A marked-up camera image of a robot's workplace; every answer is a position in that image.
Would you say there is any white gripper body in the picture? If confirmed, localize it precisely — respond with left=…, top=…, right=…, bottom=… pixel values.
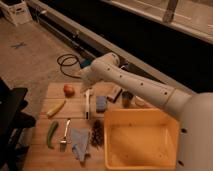
left=79, top=66, right=99, bottom=92

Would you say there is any red orange apple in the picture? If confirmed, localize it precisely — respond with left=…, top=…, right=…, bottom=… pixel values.
left=63, top=84, right=75, bottom=97

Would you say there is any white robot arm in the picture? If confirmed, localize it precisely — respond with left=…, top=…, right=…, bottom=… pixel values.
left=80, top=52, right=213, bottom=171

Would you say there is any blue power box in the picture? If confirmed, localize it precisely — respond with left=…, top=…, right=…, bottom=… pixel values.
left=80, top=59, right=92, bottom=69

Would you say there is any blue sponge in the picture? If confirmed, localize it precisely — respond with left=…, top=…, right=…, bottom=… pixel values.
left=96, top=96, right=107, bottom=113

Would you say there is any dark metal cup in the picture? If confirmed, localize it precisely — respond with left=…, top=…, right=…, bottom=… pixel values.
left=122, top=91, right=133, bottom=108

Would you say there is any yellow corn cob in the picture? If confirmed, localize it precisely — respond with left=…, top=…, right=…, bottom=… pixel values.
left=46, top=100, right=66, bottom=117

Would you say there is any white round container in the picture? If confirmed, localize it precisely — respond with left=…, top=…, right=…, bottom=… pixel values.
left=135, top=96, right=148, bottom=108

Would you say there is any brown pine cone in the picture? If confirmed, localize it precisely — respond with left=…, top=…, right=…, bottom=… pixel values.
left=91, top=120, right=104, bottom=147

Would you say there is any green pepper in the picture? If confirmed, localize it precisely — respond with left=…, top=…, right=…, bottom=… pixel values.
left=46, top=121, right=59, bottom=149

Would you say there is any blue cloth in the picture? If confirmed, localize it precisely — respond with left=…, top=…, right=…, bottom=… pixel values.
left=71, top=128, right=90, bottom=162

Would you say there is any metal spatula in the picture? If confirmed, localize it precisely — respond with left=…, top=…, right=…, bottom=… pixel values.
left=60, top=118, right=71, bottom=152

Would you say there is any yellow plastic bin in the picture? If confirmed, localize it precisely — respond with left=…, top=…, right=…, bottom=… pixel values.
left=104, top=109, right=179, bottom=171

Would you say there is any black chair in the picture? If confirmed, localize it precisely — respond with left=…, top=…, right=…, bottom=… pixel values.
left=0, top=77, right=36, bottom=171

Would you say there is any white cardboard box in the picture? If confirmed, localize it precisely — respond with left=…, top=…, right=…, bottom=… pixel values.
left=0, top=0, right=32, bottom=26

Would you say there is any white handled knife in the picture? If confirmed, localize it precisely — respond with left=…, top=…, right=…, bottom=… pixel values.
left=85, top=89, right=90, bottom=120

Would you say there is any black cable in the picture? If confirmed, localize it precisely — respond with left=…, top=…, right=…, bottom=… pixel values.
left=56, top=53, right=92, bottom=83

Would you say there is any beige block with black handle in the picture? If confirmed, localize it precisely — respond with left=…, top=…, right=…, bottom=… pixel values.
left=107, top=85, right=122, bottom=103

